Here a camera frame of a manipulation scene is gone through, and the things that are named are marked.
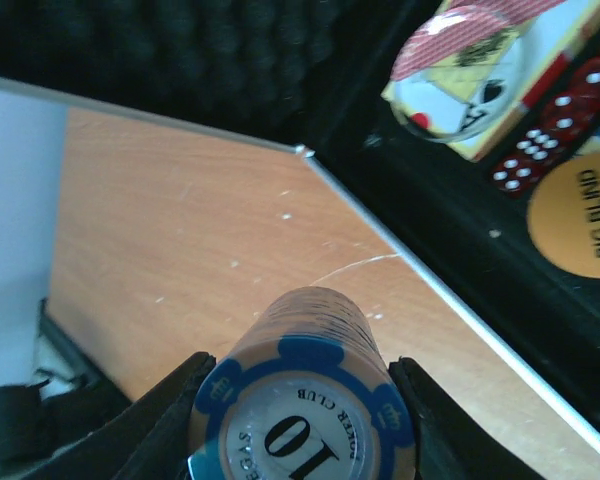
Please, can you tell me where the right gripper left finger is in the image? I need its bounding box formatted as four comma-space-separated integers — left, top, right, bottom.
26, 352, 216, 480

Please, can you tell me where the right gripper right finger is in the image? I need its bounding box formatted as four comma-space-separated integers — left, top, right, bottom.
388, 357, 543, 480

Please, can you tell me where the aluminium poker case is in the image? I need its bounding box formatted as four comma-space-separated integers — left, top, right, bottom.
0, 1, 600, 453

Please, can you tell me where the orange button in case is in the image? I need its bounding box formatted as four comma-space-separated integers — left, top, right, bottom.
527, 153, 600, 279

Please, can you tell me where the red dice row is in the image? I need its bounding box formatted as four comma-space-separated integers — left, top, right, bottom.
489, 33, 600, 197

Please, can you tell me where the red playing card deck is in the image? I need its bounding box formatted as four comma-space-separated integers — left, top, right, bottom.
381, 1, 600, 162

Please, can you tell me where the clear dealer puck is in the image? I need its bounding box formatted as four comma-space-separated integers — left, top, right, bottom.
382, 5, 522, 143

